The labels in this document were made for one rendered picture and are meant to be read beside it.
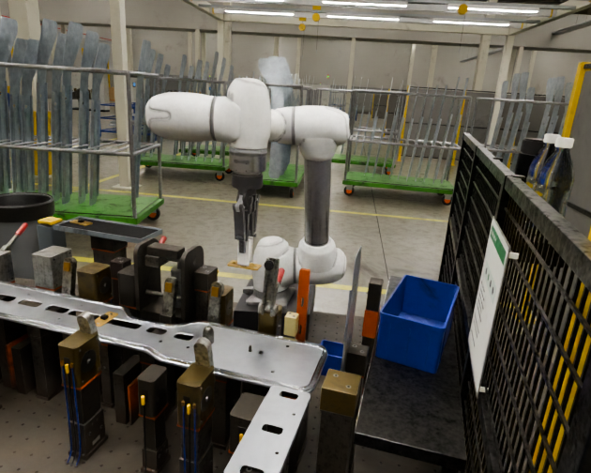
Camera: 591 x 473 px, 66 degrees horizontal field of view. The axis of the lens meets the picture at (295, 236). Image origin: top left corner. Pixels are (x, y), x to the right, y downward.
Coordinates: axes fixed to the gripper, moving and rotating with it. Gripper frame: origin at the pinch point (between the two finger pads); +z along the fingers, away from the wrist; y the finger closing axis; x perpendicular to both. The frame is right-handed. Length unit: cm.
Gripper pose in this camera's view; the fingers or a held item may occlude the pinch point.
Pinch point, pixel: (245, 251)
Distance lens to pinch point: 116.6
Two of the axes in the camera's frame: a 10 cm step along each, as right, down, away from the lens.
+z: -0.6, 9.5, 3.1
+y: -2.6, 2.8, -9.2
